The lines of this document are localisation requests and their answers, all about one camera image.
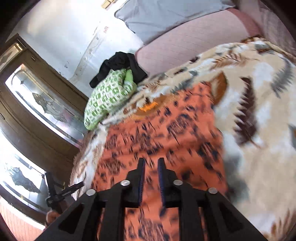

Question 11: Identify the orange black floral blouse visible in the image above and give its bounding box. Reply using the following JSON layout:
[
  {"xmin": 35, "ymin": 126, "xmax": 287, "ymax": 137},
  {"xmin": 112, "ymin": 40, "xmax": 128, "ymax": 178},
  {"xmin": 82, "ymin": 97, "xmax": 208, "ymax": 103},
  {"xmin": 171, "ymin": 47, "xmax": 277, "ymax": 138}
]
[{"xmin": 91, "ymin": 82, "xmax": 227, "ymax": 240}]

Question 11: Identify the left hand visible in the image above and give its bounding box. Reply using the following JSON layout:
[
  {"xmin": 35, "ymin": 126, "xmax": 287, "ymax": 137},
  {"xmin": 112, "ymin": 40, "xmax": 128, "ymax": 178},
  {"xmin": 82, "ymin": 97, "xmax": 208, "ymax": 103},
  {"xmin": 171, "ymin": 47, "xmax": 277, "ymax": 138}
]
[{"xmin": 45, "ymin": 210, "xmax": 60, "ymax": 227}]

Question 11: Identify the wooden door with stained glass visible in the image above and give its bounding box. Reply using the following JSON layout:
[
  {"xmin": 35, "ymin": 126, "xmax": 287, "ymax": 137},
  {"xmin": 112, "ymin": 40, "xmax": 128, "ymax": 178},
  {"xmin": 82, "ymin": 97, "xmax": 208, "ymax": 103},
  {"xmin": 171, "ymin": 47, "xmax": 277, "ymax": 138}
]
[{"xmin": 1, "ymin": 35, "xmax": 87, "ymax": 226}]

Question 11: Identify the green white patterned pillow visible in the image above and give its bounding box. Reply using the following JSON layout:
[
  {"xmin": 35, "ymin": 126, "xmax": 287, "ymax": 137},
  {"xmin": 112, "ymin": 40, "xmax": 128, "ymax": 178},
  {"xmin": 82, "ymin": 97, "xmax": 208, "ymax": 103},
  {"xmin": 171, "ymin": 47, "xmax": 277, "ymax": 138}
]
[{"xmin": 84, "ymin": 69, "xmax": 137, "ymax": 131}]

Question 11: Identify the beige leaf pattern blanket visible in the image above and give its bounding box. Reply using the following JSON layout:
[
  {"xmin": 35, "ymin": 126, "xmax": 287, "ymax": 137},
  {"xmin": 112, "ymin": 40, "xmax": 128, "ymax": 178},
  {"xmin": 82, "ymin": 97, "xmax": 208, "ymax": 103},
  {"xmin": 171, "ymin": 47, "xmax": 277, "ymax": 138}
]
[{"xmin": 70, "ymin": 37, "xmax": 295, "ymax": 240}]

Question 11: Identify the black garment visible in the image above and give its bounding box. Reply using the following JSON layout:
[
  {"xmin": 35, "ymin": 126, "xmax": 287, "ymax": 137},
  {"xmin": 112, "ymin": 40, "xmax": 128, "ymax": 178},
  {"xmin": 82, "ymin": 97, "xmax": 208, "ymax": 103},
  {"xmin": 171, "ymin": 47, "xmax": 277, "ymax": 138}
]
[{"xmin": 89, "ymin": 52, "xmax": 147, "ymax": 88}]

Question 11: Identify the pink quilted bolster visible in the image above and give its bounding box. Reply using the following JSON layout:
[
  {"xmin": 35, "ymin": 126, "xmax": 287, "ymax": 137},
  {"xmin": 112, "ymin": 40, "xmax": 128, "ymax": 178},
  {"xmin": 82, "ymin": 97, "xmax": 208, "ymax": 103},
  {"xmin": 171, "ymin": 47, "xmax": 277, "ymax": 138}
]
[{"xmin": 135, "ymin": 8, "xmax": 261, "ymax": 75}]

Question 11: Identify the striped brown cushion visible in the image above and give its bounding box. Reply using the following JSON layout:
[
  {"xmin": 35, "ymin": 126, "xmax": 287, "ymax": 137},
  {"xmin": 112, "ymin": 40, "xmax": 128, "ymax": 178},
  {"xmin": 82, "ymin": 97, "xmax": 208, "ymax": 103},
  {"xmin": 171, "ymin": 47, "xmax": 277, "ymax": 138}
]
[{"xmin": 236, "ymin": 0, "xmax": 295, "ymax": 56}]

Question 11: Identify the grey pillow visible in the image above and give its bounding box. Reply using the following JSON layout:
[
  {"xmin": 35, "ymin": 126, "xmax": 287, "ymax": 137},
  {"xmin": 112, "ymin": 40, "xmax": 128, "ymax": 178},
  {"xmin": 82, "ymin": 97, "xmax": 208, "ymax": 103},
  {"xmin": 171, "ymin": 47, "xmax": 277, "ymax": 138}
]
[{"xmin": 114, "ymin": 0, "xmax": 235, "ymax": 44}]

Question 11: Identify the beige wall switch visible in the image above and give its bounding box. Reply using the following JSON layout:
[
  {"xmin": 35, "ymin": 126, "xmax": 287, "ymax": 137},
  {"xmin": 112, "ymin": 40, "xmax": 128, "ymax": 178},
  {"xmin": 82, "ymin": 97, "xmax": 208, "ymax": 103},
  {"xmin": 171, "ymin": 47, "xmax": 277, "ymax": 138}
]
[{"xmin": 101, "ymin": 0, "xmax": 117, "ymax": 9}]

